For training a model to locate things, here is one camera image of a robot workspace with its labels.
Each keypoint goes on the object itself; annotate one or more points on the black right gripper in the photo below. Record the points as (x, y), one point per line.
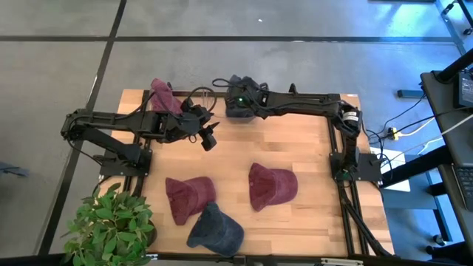
(255, 98)

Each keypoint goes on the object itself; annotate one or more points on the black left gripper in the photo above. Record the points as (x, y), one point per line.
(184, 125)

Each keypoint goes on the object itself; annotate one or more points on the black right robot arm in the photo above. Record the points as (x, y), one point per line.
(295, 101)

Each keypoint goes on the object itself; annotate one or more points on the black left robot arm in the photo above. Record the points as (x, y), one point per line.
(111, 120)

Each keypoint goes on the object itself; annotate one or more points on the green leafy potted plant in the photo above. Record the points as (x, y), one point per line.
(109, 227)

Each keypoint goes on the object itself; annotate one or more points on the black slanted stand beam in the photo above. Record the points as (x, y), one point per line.
(414, 168)

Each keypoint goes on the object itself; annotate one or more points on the black side desk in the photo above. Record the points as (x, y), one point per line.
(439, 111)

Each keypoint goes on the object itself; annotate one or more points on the dark display screen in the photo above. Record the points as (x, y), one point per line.
(465, 88)

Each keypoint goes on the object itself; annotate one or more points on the black laptop keyboard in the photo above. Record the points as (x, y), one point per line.
(465, 188)

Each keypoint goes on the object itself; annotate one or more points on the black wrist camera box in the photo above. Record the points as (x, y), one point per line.
(209, 142)

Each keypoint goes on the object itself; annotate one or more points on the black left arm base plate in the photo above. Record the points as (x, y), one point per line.
(125, 168)

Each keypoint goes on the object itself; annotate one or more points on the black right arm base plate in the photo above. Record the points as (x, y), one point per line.
(369, 166)

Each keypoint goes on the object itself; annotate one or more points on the black aluminium table frame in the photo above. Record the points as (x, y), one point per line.
(343, 221)

